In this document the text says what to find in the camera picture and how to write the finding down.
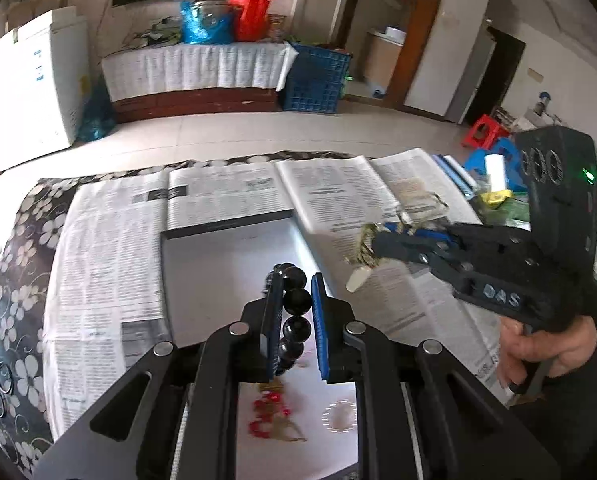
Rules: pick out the white lace cloth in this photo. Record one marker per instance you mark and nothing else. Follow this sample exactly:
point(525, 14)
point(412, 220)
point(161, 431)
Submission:
point(203, 67)

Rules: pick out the blue plastic crate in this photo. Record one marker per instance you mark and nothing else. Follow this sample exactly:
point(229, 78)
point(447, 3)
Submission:
point(316, 80)

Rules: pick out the red plastic stool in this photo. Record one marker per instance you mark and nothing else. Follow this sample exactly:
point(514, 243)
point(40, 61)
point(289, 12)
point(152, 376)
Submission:
point(485, 130)

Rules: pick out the red plastic bag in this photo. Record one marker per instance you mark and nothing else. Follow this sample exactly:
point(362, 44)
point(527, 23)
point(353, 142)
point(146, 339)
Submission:
point(251, 17)

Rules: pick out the blue lidded jar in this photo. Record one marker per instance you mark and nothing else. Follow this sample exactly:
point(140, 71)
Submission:
point(544, 101)

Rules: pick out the side table with lace cloth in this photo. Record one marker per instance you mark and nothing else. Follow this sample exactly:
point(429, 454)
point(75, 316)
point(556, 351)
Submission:
point(533, 121)

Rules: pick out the white chest freezer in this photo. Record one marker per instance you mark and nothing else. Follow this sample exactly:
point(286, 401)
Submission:
point(28, 95)

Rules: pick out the white shallow box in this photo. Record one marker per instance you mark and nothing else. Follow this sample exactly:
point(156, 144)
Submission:
point(218, 270)

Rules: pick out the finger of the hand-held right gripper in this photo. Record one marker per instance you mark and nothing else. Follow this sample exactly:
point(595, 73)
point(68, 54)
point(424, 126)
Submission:
point(418, 231)
point(408, 249)

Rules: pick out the person's right forearm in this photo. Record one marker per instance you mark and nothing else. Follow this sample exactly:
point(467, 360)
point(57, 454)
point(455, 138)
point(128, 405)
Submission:
point(593, 400)

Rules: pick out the wooden cabinet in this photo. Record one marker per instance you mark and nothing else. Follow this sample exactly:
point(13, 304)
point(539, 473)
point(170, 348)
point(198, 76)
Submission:
point(193, 105)

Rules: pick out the blue bag on floor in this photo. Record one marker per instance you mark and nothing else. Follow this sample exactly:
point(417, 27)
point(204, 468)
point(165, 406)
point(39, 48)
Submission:
point(97, 115)

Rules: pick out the person's right hand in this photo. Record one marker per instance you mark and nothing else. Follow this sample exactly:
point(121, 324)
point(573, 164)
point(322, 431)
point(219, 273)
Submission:
point(533, 345)

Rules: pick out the yellow packet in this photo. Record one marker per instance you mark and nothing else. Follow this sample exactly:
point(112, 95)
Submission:
point(495, 200)

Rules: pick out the stack of blue notebooks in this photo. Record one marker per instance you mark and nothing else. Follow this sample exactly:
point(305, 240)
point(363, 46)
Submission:
point(456, 172)

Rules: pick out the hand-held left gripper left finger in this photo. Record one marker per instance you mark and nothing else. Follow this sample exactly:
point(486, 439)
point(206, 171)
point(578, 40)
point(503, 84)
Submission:
point(276, 325)

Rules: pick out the blue plastic bag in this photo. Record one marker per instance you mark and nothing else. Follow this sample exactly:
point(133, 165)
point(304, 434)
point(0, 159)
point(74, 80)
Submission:
point(203, 25)

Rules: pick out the black floral tablecloth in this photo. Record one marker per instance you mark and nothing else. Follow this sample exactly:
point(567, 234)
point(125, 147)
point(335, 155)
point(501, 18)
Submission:
point(18, 310)

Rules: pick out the blue plastic stool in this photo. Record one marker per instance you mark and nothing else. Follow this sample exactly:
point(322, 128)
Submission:
point(483, 162)

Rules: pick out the open newspaper spread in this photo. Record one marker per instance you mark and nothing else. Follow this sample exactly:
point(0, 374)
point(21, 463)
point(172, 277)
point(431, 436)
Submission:
point(328, 185)

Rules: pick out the white paper roll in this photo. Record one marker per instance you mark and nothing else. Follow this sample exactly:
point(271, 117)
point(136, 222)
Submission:
point(495, 172)

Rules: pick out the green packet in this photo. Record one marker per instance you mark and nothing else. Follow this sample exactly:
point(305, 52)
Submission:
point(518, 212)

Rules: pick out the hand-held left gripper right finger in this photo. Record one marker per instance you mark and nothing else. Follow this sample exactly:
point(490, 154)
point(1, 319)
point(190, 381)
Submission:
point(321, 330)

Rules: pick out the snack bag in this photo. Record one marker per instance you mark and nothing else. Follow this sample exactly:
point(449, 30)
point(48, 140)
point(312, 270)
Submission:
point(277, 30)

